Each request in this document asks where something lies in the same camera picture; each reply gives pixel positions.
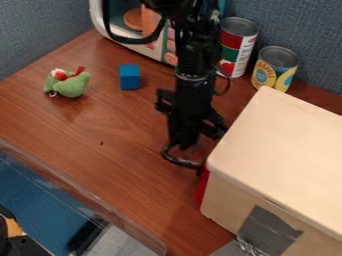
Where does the cabinet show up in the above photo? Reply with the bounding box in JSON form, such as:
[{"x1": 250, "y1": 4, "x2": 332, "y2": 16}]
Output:
[{"x1": 199, "y1": 85, "x2": 342, "y2": 256}]

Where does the green plush toy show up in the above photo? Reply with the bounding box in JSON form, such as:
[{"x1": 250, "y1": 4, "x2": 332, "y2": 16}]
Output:
[{"x1": 41, "y1": 65, "x2": 93, "y2": 99}]

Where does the yellow blue can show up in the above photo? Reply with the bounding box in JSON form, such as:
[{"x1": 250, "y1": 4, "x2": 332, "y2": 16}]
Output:
[{"x1": 249, "y1": 45, "x2": 301, "y2": 94}]

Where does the toy microwave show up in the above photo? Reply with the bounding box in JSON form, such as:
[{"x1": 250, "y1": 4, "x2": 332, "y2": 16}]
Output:
[{"x1": 88, "y1": 0, "x2": 226, "y2": 68}]

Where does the red white green can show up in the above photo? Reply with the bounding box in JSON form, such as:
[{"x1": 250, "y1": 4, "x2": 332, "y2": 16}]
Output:
[{"x1": 215, "y1": 16, "x2": 261, "y2": 79}]

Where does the blue block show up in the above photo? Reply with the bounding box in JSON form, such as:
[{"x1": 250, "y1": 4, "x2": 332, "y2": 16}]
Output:
[{"x1": 117, "y1": 62, "x2": 142, "y2": 91}]

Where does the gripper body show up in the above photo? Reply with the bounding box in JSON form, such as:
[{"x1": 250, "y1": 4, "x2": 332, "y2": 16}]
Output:
[{"x1": 153, "y1": 77, "x2": 230, "y2": 152}]

